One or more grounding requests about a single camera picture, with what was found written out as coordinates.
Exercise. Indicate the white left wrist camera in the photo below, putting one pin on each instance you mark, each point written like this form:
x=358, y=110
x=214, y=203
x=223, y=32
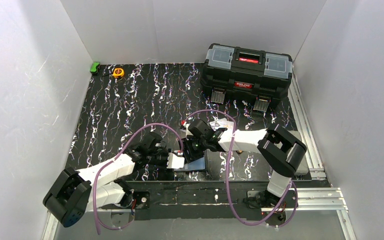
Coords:
x=175, y=162

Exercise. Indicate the aluminium frame rail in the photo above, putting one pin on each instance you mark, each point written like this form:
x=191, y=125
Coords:
x=312, y=156

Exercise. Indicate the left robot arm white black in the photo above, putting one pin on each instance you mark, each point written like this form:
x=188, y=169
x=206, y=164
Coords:
x=75, y=192

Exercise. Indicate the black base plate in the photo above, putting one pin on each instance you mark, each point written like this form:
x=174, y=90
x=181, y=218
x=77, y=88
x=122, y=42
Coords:
x=195, y=199

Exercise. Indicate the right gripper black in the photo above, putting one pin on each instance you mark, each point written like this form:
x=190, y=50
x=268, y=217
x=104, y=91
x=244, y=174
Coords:
x=194, y=152

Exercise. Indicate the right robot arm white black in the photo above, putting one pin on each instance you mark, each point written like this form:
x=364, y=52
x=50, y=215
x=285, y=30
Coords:
x=282, y=150

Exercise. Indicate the green small object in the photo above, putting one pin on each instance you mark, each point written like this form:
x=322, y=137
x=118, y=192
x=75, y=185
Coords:
x=95, y=67

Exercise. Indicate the yellow tape measure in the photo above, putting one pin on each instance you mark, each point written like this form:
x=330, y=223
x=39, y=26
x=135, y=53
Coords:
x=118, y=72

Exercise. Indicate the white card on table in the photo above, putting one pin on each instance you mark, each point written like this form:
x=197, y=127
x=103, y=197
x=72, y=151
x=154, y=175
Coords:
x=222, y=123

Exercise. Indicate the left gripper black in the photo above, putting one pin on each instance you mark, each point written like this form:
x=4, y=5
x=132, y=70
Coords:
x=165, y=153

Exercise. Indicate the black toolbox with red handle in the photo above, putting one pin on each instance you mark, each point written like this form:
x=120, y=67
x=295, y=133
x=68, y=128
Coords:
x=256, y=76

